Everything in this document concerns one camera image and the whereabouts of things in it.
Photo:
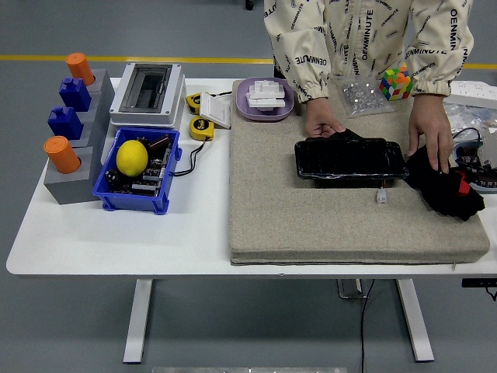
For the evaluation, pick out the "person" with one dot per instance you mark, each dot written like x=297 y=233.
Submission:
x=365 y=31

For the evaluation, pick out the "grey control box under table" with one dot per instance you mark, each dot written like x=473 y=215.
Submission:
x=347 y=289

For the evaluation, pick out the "person's left hand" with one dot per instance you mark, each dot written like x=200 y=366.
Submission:
x=431 y=124

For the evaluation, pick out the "white table leg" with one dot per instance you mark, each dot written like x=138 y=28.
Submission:
x=415 y=322
x=137 y=322

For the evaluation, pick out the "person's left forearm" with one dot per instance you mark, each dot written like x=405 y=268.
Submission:
x=438 y=62

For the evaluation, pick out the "blue plastic block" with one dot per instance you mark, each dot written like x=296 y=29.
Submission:
x=74 y=95
x=64 y=124

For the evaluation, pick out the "orange cylinder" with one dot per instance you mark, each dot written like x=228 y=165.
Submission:
x=62 y=155
x=79 y=68

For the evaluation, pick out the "purple tray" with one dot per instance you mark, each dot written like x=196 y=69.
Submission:
x=242 y=105

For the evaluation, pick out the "blue plastic bin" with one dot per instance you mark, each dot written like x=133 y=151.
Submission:
x=132 y=202

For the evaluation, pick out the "grey electrical enclosure box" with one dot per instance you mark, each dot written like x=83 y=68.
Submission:
x=174 y=97

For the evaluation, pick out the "clear bag of metal nuts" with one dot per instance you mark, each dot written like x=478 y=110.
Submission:
x=363 y=97

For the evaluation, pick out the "beige mat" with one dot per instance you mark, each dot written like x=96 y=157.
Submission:
x=310 y=225

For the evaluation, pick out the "small white connector plug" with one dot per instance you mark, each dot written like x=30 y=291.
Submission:
x=380 y=197

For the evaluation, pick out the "yellow tape measure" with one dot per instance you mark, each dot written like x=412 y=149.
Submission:
x=200 y=127
x=193 y=102

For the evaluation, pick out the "person's right hand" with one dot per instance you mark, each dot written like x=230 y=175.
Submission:
x=320 y=116

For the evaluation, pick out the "grey stepped block holder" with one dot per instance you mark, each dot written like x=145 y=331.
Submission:
x=70 y=190

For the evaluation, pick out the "colourful puzzle cube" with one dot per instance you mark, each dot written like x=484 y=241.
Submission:
x=394 y=83

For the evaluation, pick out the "pale tray of circuit boards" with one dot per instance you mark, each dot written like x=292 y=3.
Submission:
x=481 y=185

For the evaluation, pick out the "black glossy panel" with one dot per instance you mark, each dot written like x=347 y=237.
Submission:
x=349 y=159

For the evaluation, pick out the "person's right forearm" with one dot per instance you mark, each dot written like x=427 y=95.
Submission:
x=306 y=64

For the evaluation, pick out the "white wall switch plate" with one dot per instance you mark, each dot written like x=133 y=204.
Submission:
x=215 y=111

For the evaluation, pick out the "circuit board with capacitors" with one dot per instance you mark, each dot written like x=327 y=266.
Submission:
x=151 y=175

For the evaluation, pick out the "yellow lemon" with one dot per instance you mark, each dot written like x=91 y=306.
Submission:
x=132 y=158

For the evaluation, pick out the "stack of white switch parts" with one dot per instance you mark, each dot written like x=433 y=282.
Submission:
x=266 y=95

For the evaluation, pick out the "black chair wheel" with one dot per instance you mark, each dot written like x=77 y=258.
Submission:
x=249 y=4

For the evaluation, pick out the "clear bags of small parts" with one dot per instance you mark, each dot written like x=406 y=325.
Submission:
x=466 y=116

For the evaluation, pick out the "white power strip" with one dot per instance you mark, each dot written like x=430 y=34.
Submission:
x=473 y=91

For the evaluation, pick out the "black rag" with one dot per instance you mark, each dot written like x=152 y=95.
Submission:
x=438 y=190

